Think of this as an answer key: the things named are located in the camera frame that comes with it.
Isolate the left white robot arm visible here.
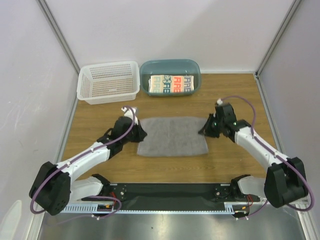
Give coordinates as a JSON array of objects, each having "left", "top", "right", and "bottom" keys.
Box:
[{"left": 29, "top": 115, "right": 147, "bottom": 216}]

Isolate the grey towel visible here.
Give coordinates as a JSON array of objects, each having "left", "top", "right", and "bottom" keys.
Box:
[{"left": 137, "top": 116, "right": 209, "bottom": 157}]

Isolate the orange white lettered towel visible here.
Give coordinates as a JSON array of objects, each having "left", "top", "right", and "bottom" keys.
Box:
[{"left": 148, "top": 74, "right": 195, "bottom": 94}]

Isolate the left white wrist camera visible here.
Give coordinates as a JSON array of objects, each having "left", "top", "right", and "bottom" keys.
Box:
[{"left": 121, "top": 106, "right": 139, "bottom": 125}]

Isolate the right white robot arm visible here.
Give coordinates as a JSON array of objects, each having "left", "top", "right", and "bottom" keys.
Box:
[{"left": 198, "top": 103, "right": 309, "bottom": 208}]

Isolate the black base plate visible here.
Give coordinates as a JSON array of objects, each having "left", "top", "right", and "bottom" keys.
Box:
[{"left": 81, "top": 182, "right": 261, "bottom": 212}]

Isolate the teal plastic tub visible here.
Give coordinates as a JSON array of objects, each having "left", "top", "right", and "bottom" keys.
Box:
[{"left": 139, "top": 59, "right": 202, "bottom": 97}]

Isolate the white plastic basket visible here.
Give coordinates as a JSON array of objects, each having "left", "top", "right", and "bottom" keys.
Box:
[{"left": 76, "top": 60, "right": 140, "bottom": 105}]

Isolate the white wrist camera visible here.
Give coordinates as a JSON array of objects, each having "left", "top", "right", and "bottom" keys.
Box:
[
  {"left": 216, "top": 98, "right": 224, "bottom": 106},
  {"left": 121, "top": 106, "right": 139, "bottom": 125}
]

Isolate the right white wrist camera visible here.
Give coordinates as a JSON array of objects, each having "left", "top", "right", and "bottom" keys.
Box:
[{"left": 216, "top": 98, "right": 224, "bottom": 106}]

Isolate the aluminium frame rail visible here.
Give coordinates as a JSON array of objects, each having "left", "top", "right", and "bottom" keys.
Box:
[{"left": 59, "top": 197, "right": 311, "bottom": 216}]

